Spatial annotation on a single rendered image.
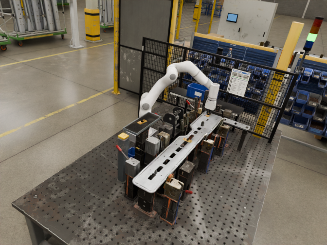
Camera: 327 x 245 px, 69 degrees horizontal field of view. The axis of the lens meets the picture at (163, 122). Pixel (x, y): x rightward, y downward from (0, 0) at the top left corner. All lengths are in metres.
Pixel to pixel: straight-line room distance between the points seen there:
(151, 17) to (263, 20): 4.94
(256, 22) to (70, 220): 7.93
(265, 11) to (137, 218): 7.71
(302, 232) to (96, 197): 2.27
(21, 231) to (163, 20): 3.51
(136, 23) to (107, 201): 3.42
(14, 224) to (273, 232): 2.67
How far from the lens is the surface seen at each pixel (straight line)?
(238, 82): 2.90
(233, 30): 8.91
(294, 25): 2.75
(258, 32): 8.75
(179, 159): 1.93
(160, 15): 4.38
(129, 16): 4.76
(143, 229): 1.84
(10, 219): 3.00
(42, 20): 10.08
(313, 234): 3.33
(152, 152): 1.93
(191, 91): 2.91
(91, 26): 9.61
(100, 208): 1.95
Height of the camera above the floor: 2.20
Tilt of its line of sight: 30 degrees down
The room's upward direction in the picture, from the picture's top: 7 degrees clockwise
